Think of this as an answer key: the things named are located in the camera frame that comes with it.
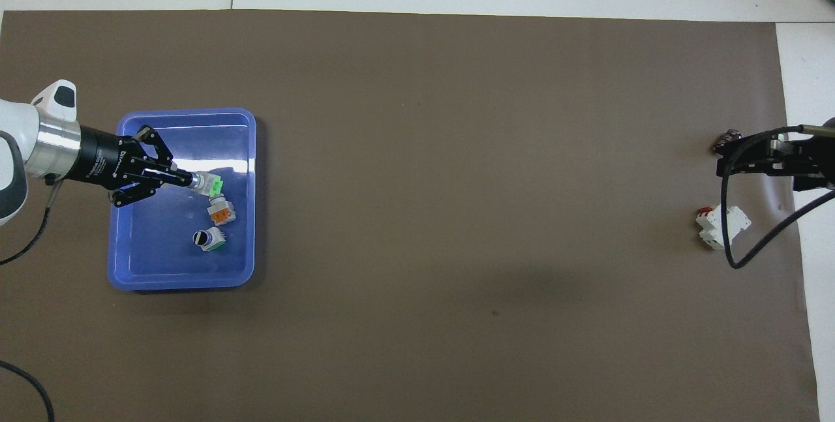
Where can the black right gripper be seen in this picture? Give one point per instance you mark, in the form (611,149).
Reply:
(815,161)

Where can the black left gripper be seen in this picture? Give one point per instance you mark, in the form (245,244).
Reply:
(104,161)

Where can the selector switch bright green base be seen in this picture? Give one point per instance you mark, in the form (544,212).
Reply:
(210,184)

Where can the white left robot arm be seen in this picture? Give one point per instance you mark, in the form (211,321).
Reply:
(19,128)

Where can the small black terminal block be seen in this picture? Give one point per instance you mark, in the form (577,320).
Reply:
(723,143)

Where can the white red circuit breaker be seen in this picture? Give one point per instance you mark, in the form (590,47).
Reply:
(740,220)

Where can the blue plastic tray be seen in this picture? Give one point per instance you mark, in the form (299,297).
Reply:
(163,265)

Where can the brown table mat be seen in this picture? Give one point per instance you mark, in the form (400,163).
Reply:
(456,180)

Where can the selector switch orange base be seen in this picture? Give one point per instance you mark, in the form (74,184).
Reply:
(222,210)

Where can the white black-tipped switch part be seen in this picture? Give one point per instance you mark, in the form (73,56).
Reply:
(209,239)

